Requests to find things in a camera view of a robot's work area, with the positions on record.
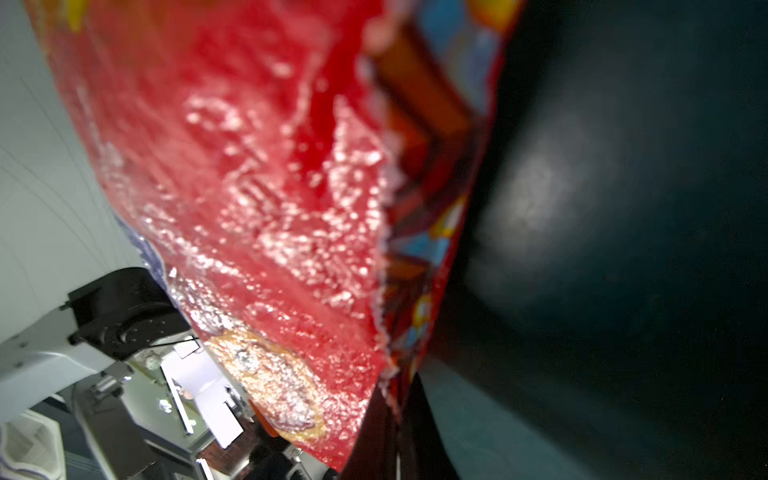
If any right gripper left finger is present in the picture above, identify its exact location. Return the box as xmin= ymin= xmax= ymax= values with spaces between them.
xmin=339 ymin=389 xmax=398 ymax=480

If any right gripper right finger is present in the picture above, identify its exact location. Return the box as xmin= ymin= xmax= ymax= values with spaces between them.
xmin=398 ymin=375 xmax=459 ymax=480

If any red candy bag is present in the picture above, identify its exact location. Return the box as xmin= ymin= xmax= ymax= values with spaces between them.
xmin=25 ymin=1 xmax=523 ymax=471

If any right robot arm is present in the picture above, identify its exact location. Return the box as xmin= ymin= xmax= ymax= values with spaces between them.
xmin=1 ymin=268 xmax=457 ymax=479

